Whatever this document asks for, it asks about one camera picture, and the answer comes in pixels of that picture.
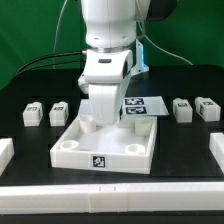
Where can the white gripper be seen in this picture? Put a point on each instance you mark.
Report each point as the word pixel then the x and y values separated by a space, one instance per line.
pixel 105 79

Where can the white square tabletop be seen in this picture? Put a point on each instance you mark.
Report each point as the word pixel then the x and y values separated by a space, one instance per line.
pixel 126 147

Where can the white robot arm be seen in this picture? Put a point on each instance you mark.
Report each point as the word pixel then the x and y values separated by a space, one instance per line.
pixel 111 24

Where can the white sheet with tags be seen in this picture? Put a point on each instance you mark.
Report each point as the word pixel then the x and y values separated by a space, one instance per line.
pixel 146 106

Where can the white left obstacle wall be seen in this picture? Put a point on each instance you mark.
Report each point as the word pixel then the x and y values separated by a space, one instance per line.
pixel 6 153

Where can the white obstacle wall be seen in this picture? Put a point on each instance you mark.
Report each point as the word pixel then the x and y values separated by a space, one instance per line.
pixel 6 153
pixel 216 146
pixel 127 197

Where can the white right obstacle wall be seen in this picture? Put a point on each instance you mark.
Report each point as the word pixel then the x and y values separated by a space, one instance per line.
pixel 216 146

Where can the white front obstacle wall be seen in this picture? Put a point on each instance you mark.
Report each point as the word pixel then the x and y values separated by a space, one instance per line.
pixel 127 197

